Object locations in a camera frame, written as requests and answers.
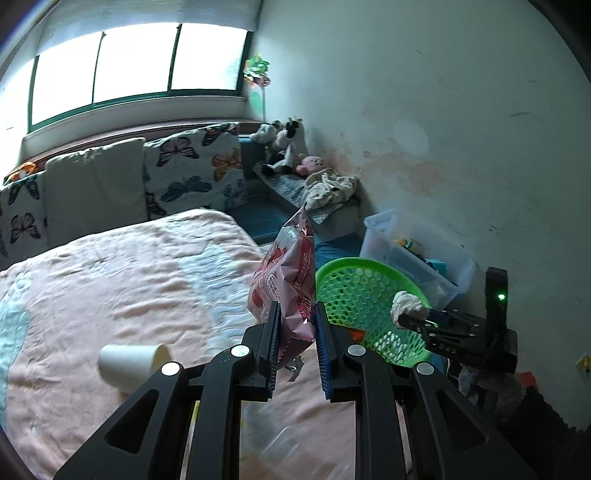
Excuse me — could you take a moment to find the white paper cup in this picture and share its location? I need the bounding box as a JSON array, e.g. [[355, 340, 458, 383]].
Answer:
[[98, 344, 171, 393]]

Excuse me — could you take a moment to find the green plastic basket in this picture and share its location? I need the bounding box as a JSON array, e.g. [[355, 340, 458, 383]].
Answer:
[[315, 257, 431, 367]]

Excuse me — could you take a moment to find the pink quilt on bed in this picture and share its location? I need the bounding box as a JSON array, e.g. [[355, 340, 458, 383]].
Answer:
[[1, 210, 355, 479]]

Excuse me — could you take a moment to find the clear plastic storage box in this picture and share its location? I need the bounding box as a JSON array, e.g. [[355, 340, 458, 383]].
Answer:
[[360, 209, 477, 309]]

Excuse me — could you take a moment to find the pink snack bag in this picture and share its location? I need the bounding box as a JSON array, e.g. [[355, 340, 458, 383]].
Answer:
[[247, 208, 315, 368]]

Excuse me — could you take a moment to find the white plain cushion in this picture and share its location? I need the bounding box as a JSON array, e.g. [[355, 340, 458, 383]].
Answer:
[[44, 137, 147, 248]]

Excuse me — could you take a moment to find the butterfly cushion left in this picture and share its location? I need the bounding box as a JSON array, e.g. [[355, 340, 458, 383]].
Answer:
[[0, 172, 49, 270]]

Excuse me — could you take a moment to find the butterfly cushion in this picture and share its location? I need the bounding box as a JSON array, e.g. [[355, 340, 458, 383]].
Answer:
[[0, 172, 49, 270], [143, 122, 247, 220]]

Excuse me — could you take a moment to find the white tissue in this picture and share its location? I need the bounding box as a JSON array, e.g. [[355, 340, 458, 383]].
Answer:
[[390, 291, 430, 327]]

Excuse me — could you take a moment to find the pink pig plush toy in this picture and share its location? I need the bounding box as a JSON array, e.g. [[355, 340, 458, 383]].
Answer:
[[295, 155, 325, 178]]

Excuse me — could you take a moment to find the clear plastic wrapper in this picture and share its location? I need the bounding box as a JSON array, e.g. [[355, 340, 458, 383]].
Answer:
[[239, 402, 353, 479]]

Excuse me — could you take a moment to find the colourful pinwheel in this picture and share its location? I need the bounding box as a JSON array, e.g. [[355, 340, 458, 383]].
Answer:
[[242, 53, 270, 122]]

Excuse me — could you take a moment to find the crumpled beige cloth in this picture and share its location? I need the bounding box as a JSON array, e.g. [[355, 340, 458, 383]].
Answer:
[[301, 168, 359, 211]]

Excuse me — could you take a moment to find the red snack bag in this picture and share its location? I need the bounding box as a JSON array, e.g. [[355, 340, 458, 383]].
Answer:
[[349, 328, 366, 344]]

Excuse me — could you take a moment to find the butterfly cushion right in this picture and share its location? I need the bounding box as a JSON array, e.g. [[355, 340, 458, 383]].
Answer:
[[143, 122, 247, 220]]

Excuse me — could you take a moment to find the window with green frame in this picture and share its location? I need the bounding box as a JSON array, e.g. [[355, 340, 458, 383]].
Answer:
[[27, 22, 252, 132]]

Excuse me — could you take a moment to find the cow plush toy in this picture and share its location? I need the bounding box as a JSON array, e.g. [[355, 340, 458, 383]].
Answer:
[[262, 117, 308, 178]]

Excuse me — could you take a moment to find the white plush toy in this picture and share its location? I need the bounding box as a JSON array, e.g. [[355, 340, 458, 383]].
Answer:
[[249, 120, 283, 145]]

